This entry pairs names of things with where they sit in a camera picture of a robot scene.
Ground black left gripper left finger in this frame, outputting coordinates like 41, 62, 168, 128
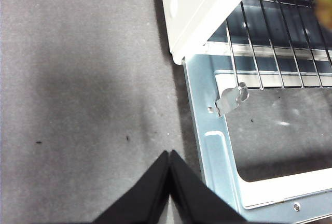
93, 150, 170, 224

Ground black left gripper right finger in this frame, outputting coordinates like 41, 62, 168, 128
169, 149, 246, 224

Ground glass oven door with handle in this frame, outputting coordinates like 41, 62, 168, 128
181, 52, 332, 224

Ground purple eggplant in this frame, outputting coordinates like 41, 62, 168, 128
312, 0, 332, 31

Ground cream Toshiba toaster oven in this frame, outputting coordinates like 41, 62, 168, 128
157, 0, 332, 79

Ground metal wire oven rack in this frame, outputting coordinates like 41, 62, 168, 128
225, 0, 332, 90

